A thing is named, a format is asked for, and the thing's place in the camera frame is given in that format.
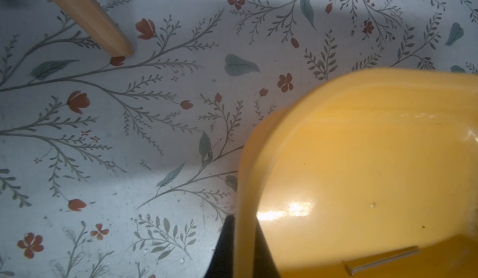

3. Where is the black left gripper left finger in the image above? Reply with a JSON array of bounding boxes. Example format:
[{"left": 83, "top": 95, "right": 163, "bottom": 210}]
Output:
[{"left": 204, "top": 215, "right": 235, "bottom": 278}]

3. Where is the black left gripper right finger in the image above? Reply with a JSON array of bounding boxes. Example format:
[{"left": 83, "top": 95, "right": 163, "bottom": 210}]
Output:
[{"left": 253, "top": 222, "right": 280, "bottom": 278}]

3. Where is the steel nail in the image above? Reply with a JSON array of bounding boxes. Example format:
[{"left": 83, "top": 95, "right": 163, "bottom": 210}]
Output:
[{"left": 344, "top": 246, "right": 420, "bottom": 277}]

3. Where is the yellow plastic storage box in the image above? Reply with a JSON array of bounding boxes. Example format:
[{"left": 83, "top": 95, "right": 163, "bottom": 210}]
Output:
[{"left": 233, "top": 69, "right": 478, "bottom": 278}]

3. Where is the wooden easel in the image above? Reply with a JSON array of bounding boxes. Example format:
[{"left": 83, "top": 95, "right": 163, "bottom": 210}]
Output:
[{"left": 53, "top": 0, "right": 134, "bottom": 57}]

